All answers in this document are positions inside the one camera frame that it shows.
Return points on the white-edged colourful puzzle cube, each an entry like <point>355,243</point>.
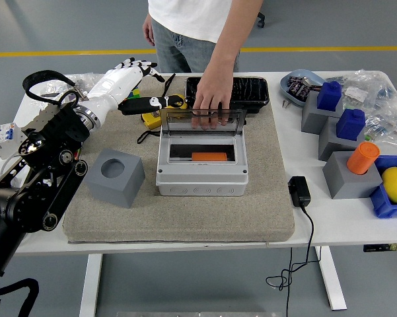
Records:
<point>136,94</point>

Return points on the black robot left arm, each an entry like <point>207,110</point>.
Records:
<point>36,185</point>

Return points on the person's left forearm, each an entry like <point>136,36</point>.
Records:
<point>231,43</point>

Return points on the person's left hand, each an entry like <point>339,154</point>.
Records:
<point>214,92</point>

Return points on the orange cylinder battery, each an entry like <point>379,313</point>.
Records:
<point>363,158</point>
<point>208,156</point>

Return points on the yellow lemon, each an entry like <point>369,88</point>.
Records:
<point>396,183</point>

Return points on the grey block with round hole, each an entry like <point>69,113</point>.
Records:
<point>119,191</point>
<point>350,185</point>

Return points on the small metal clip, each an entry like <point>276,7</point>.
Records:
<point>286,104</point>

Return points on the person's right hand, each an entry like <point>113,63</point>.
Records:
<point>148,29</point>

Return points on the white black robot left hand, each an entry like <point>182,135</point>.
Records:
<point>115,86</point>

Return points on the brown silver packet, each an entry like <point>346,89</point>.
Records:
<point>312,84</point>

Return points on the smoked transparent box lid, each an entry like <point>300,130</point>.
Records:
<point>239,120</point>

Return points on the yellow tape measure 5m label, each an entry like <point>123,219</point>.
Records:
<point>178,102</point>

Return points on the black table control panel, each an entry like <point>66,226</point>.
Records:
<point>375,248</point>

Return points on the clear bag of parts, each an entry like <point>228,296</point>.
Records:
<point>388,127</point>
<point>366,86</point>

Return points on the light grey electrical box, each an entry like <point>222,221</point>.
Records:
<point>201,185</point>

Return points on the grey holder block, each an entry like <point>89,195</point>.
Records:
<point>332,147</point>
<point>315,120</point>

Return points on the blue plastic bin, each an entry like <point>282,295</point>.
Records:
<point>386,208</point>

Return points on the grey-brown fabric mat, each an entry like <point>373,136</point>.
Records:
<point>185,218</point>

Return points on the white table leg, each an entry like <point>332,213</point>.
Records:
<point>332,280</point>
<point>90,284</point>

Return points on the person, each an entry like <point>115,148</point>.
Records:
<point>191,20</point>

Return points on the dark purple packet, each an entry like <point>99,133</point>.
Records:
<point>294,85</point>
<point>303,92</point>

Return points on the black plastic tray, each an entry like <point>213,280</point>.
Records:
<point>251,92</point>

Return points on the black power adapter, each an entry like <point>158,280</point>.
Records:
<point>300,191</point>

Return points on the blue stepped block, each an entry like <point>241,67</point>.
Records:
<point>350,127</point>
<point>329,97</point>

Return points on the clear bag of screws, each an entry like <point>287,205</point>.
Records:
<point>53,87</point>

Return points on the white blue circuit breaker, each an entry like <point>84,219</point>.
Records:
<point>1,135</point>

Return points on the blue-grey shallow bowl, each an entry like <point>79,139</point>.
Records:
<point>285,86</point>

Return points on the yellow tape measure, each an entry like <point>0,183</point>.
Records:
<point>152,120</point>

